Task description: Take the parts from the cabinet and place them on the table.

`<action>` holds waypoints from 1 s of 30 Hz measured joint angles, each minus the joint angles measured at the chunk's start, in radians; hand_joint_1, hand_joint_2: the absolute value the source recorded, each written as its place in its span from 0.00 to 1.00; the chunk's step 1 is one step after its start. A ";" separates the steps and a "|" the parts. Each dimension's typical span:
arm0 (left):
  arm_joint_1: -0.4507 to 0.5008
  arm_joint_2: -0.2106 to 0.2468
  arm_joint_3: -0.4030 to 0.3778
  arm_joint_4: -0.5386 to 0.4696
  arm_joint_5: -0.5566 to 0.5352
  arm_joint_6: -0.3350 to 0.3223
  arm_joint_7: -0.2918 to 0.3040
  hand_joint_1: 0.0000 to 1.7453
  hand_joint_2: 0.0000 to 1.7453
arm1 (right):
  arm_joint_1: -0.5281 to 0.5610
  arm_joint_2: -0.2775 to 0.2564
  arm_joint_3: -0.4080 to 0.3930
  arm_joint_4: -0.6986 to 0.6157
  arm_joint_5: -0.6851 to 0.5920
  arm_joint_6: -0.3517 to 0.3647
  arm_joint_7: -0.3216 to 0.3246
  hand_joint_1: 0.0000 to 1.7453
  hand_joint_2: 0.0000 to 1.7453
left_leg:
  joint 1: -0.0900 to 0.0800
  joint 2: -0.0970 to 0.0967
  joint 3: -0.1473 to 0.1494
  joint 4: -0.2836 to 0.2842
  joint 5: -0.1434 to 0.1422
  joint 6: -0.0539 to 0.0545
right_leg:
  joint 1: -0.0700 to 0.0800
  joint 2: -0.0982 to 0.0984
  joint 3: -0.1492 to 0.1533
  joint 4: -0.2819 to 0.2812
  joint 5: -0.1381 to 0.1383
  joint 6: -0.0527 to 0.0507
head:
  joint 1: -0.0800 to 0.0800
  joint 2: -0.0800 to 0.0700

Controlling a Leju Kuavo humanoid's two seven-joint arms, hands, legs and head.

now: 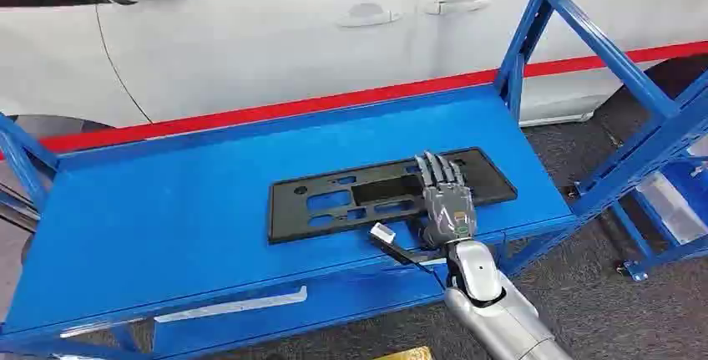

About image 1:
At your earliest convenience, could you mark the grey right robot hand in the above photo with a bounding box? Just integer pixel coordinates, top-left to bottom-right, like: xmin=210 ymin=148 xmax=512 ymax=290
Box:
xmin=412 ymin=150 xmax=478 ymax=249

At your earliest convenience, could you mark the black plastic plate frame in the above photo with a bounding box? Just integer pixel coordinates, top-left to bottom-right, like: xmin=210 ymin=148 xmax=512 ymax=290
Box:
xmin=267 ymin=147 xmax=518 ymax=246

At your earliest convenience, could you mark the yellow floor marker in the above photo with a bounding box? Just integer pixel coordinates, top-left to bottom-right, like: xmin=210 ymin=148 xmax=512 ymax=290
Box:
xmin=375 ymin=346 xmax=433 ymax=360

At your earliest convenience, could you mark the white car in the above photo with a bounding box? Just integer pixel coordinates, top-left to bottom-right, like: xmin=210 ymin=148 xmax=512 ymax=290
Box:
xmin=0 ymin=0 xmax=708 ymax=129

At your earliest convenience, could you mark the blue metal shelf rack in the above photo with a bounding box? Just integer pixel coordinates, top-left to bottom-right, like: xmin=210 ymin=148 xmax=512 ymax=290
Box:
xmin=0 ymin=0 xmax=708 ymax=360

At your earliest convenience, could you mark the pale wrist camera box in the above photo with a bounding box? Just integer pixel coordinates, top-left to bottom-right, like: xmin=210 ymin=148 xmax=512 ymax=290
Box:
xmin=368 ymin=222 xmax=397 ymax=246

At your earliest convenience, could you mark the white car door handle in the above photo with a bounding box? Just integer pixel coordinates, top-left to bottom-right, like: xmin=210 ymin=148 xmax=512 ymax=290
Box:
xmin=336 ymin=3 xmax=402 ymax=29
xmin=424 ymin=0 xmax=492 ymax=16

